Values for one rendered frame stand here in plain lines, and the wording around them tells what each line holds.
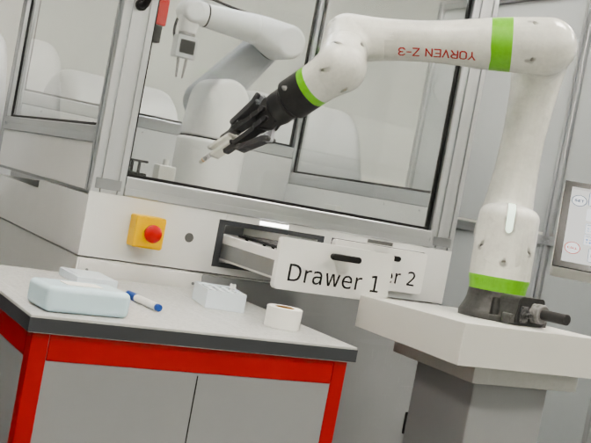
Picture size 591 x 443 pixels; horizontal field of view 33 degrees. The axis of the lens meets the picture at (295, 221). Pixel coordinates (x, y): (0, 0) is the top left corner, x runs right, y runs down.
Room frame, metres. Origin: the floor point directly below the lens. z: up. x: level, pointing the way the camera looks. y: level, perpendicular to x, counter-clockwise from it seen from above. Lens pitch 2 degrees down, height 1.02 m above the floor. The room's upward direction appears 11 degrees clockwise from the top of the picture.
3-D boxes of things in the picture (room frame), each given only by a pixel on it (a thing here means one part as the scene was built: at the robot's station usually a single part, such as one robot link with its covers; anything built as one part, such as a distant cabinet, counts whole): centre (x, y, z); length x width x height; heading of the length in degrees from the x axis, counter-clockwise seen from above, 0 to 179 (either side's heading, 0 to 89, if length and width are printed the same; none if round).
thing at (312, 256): (2.19, -0.10, 0.87); 0.29 x 0.02 x 0.11; 119
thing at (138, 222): (2.28, 0.32, 0.88); 0.07 x 0.05 x 0.07; 119
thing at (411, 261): (2.61, -0.23, 0.87); 0.29 x 0.02 x 0.11; 119
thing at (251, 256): (2.38, 0.00, 0.86); 0.40 x 0.26 x 0.06; 29
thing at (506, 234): (2.18, -0.45, 0.99); 0.16 x 0.13 x 0.19; 171
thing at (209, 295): (2.12, 0.13, 0.78); 0.12 x 0.08 x 0.04; 18
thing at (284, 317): (1.97, -0.01, 0.78); 0.07 x 0.07 x 0.04
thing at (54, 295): (1.71, 0.34, 0.78); 0.15 x 0.10 x 0.04; 124
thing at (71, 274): (2.11, 0.41, 0.77); 0.13 x 0.09 x 0.02; 30
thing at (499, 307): (2.12, -0.48, 0.87); 0.26 x 0.15 x 0.06; 35
